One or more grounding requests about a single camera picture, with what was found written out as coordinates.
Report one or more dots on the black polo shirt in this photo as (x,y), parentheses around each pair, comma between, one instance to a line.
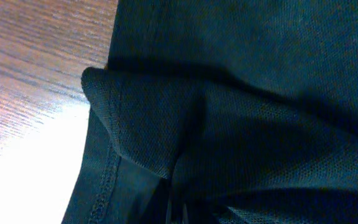
(223,111)

